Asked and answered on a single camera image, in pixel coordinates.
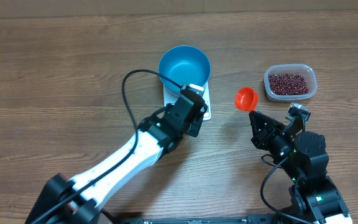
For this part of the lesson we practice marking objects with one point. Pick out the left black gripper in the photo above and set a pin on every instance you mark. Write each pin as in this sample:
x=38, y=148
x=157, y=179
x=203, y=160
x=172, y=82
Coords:
x=194, y=129

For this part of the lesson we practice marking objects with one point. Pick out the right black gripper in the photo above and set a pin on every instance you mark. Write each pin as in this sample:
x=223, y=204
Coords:
x=260, y=135

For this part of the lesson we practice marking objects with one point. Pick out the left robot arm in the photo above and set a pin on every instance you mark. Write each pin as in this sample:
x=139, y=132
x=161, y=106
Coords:
x=82, y=198

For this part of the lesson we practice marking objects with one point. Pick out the blue metal bowl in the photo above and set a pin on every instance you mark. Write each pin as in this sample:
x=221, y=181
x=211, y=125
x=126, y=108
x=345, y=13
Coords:
x=185, y=64

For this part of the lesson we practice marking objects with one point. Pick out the red measuring scoop blue handle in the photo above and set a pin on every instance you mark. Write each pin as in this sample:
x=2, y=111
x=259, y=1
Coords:
x=246, y=99

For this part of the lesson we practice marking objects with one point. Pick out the red adzuki beans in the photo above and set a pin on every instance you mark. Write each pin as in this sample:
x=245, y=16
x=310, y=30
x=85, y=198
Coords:
x=287, y=84

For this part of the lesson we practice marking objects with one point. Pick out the clear plastic container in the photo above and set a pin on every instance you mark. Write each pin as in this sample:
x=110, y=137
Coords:
x=296, y=69

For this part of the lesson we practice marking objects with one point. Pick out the white digital kitchen scale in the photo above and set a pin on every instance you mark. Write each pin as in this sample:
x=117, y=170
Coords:
x=170, y=97

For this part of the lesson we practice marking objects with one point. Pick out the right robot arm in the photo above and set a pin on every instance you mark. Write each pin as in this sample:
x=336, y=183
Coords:
x=302, y=155

